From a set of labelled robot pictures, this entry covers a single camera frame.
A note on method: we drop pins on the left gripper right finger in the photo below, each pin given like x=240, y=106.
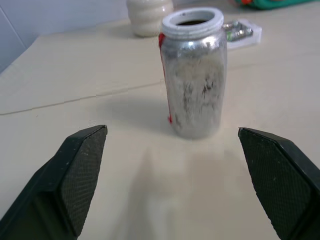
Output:
x=282, y=180

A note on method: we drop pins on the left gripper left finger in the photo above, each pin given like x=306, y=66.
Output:
x=50, y=180

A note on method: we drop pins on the green plant white ribbed pot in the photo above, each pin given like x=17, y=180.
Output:
x=147, y=17

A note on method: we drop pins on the white pack of batteries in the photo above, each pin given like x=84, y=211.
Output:
x=245, y=35

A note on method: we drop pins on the teal dinosaur backpack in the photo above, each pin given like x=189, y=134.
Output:
x=265, y=3

